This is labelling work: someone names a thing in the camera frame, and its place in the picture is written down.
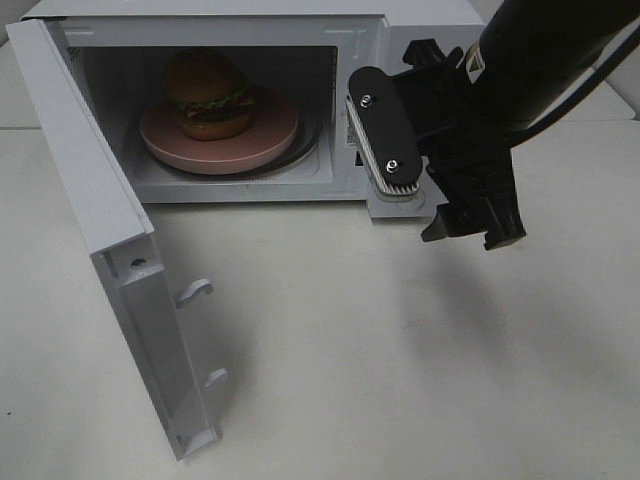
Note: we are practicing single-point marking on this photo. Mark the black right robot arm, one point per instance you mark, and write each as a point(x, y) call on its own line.
point(536, 61)

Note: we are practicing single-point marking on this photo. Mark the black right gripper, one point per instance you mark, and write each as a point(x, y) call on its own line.
point(464, 152)

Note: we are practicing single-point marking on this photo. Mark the pink round plate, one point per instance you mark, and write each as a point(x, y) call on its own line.
point(271, 132)

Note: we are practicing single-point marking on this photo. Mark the white microwave oven body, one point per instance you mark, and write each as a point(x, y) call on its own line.
point(307, 49)

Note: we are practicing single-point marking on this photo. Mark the white microwave door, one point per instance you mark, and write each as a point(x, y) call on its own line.
point(118, 235)

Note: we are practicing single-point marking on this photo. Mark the round white door-release button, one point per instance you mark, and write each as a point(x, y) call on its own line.
point(411, 204)

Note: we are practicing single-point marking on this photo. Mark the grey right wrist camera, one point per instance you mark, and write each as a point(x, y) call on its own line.
point(386, 144)

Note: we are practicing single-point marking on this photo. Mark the burger with lettuce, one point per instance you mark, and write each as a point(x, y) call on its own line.
point(211, 97)

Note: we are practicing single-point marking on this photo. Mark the glass microwave turntable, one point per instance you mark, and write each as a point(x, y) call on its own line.
point(298, 161)

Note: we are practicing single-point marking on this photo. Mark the white warning label sticker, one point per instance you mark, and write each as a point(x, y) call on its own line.
point(350, 139)

